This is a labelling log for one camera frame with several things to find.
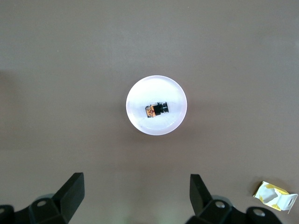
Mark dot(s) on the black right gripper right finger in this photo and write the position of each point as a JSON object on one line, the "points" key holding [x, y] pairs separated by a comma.
{"points": [[203, 207]]}

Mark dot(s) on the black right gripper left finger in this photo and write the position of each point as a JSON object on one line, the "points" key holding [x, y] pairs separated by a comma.
{"points": [[58, 207]]}

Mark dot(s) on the orange and black switch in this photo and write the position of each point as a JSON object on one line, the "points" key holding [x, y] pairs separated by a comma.
{"points": [[155, 110]]}

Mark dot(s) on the yellow and white carton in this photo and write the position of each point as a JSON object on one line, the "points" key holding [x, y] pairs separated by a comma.
{"points": [[268, 194]]}

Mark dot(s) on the pink round plate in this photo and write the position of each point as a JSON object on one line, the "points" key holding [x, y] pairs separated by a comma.
{"points": [[156, 88]]}

